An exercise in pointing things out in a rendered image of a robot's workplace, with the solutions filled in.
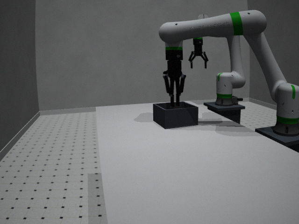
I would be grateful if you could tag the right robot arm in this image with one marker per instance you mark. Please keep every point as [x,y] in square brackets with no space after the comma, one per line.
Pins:
[226,82]

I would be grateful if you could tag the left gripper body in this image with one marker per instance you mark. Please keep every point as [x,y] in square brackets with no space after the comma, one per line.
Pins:
[174,67]

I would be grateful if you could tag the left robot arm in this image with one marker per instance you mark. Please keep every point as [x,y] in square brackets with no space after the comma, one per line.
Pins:
[251,25]

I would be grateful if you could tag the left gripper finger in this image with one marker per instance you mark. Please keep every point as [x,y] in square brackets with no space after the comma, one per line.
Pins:
[170,89]
[179,87]

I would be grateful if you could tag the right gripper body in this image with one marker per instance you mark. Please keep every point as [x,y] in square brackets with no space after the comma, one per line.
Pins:
[198,48]

